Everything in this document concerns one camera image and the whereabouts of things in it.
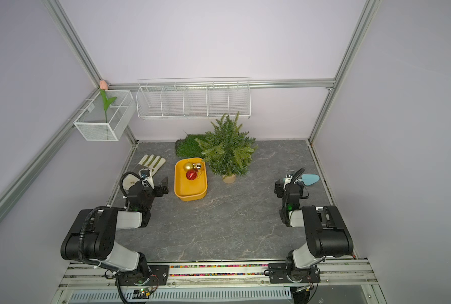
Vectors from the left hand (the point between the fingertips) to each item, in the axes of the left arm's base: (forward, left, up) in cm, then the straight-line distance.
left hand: (158, 178), depth 92 cm
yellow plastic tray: (-3, -12, -8) cm, 15 cm away
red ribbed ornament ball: (+5, -15, -6) cm, 17 cm away
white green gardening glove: (+17, +9, -8) cm, 21 cm away
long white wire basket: (+34, -19, +23) cm, 45 cm away
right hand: (-5, -65, -2) cm, 65 cm away
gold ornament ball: (+11, -13, -6) cm, 17 cm away
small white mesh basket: (+12, +20, +26) cm, 35 cm away
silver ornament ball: (+10, -19, -4) cm, 21 cm away
